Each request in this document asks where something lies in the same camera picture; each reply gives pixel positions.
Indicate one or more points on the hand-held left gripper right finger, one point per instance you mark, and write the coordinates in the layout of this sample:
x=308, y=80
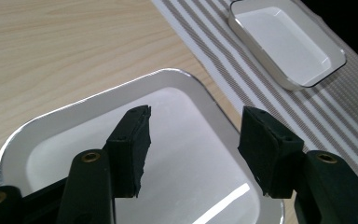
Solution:
x=267, y=155

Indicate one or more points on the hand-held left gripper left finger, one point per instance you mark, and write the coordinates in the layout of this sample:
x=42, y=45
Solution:
x=129, y=155

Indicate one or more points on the metal tray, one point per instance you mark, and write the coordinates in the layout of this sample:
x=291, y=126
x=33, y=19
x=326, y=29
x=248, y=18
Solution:
x=286, y=46
x=183, y=161

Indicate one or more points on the striped woven placemat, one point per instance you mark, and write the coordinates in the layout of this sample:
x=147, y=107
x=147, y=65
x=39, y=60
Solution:
x=326, y=112

